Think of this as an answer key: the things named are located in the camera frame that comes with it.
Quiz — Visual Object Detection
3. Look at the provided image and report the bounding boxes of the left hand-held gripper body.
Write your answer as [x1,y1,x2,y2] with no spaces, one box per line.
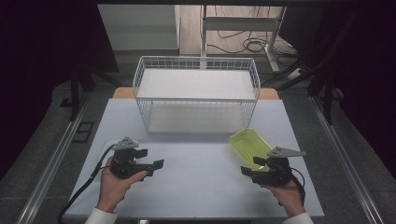
[109,136,156,180]

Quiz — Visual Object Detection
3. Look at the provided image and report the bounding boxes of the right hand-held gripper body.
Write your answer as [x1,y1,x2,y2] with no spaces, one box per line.
[251,146,306,188]

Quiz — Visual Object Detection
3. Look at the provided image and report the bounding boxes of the green translucent plastic container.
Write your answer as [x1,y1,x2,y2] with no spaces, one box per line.
[228,127,275,172]

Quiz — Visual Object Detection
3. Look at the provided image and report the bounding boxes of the white wire basket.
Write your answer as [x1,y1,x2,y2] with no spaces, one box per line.
[132,55,262,135]

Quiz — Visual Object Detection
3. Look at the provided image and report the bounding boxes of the person's left hand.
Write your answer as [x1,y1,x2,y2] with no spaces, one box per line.
[95,155,149,214]

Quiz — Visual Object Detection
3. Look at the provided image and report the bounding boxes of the person's right hand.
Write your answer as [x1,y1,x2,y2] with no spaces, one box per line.
[262,174,307,217]

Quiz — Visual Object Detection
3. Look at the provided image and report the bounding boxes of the wooden table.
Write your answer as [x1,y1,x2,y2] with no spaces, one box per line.
[111,86,280,101]

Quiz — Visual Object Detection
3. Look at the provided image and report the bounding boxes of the black metal stand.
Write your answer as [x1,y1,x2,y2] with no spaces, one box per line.
[58,66,120,123]
[261,55,344,126]

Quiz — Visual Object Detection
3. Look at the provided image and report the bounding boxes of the white power strip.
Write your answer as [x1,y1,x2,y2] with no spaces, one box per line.
[286,67,304,81]

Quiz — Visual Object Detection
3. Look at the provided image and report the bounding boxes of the white cabinet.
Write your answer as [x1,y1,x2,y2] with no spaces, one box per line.
[97,4,181,51]

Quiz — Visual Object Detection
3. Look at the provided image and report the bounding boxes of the dark curtain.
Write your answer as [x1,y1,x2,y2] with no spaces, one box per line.
[278,5,396,171]
[0,0,120,181]

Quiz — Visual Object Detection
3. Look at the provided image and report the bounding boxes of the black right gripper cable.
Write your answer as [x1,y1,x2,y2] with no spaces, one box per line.
[278,167,307,207]

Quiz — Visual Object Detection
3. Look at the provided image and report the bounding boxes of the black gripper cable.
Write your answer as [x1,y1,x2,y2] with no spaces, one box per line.
[278,167,307,207]
[58,143,117,224]

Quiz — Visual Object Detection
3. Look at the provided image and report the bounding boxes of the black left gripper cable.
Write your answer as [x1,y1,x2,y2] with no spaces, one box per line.
[58,143,117,224]

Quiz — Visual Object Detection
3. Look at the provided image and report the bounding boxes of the black floor bracket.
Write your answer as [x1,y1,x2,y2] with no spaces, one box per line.
[71,121,95,145]

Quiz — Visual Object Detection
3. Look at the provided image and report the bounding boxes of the aluminium rail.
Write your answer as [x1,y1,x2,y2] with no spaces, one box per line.
[15,92,92,224]
[308,95,386,224]

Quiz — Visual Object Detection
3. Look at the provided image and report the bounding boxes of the black floor cables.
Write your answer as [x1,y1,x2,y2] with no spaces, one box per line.
[206,5,301,68]

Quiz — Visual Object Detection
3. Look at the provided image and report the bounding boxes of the white metal desk frame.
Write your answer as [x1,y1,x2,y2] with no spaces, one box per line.
[200,5,288,73]

